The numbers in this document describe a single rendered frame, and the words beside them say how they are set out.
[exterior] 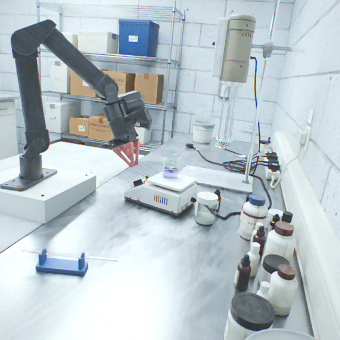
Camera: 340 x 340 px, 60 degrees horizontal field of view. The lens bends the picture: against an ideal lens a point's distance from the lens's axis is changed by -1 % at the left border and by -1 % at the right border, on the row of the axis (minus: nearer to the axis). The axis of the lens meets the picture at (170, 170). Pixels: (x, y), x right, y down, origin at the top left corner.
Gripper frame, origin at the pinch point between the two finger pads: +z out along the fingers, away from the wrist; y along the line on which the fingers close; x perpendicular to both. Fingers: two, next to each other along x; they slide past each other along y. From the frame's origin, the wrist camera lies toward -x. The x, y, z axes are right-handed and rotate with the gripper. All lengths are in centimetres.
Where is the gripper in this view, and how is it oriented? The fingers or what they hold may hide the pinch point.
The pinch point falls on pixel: (133, 163)
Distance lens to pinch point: 96.7
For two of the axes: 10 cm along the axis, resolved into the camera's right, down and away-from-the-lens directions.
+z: 3.6, 9.3, 0.7
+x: -8.9, 3.2, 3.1
